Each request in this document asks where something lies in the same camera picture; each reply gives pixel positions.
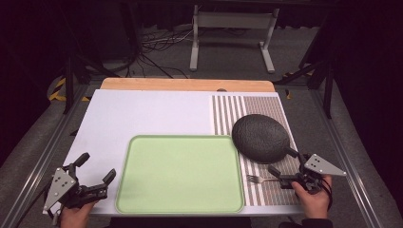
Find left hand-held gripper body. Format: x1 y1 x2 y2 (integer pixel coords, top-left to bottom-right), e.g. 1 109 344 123
42 163 109 214

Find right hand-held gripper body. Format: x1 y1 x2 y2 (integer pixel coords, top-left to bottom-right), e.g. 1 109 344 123
278 153 348 196

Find silver metal fork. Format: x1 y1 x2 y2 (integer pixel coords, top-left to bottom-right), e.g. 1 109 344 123
246 174 280 185

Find dark textured oval plate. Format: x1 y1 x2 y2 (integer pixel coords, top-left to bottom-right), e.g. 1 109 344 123
231 113 292 165

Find person's right hand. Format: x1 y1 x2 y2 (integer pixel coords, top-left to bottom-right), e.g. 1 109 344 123
290 175 334 220

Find person's left hand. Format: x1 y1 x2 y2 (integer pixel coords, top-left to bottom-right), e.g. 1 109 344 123
59 200 100 228

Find striped grey placemat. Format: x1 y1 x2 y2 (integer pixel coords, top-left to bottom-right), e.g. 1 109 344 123
210 94 302 207

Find light green tray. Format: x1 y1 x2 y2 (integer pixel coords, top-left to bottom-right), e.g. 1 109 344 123
114 134 245 216

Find yellow black hazard tape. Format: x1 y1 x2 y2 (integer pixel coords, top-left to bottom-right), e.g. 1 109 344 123
48 77 92 104

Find white table cover sheet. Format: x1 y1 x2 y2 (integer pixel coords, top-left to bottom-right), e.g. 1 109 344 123
50 88 306 217

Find black stand legs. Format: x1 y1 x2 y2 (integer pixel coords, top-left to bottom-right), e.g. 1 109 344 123
275 58 335 121
62 50 122 116

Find white metal stand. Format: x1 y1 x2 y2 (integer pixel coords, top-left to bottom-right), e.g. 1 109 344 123
188 4 281 75

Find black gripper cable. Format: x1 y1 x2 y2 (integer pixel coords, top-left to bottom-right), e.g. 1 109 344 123
318 176 335 211

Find aluminium frame rail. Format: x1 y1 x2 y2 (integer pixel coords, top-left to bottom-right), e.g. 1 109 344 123
0 85 93 228
309 88 387 228

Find bundle of floor cables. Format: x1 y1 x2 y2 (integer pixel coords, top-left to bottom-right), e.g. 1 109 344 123
120 27 195 80

